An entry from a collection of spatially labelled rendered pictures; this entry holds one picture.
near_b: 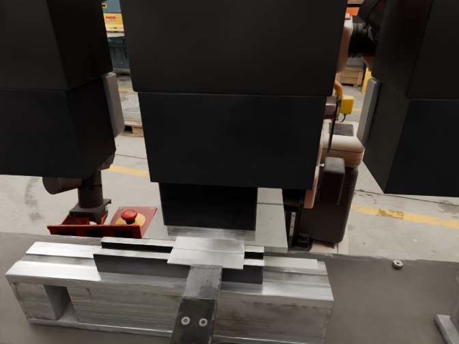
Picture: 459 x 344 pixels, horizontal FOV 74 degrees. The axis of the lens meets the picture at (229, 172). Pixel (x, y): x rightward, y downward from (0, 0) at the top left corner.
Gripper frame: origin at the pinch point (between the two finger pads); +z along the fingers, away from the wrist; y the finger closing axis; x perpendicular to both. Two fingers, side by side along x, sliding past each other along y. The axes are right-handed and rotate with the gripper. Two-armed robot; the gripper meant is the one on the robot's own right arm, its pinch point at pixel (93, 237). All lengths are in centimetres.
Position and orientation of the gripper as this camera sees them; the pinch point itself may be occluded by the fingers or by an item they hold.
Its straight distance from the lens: 87.0
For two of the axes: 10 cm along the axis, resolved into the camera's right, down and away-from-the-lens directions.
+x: 10.0, 0.3, 0.1
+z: -0.3, 9.7, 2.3
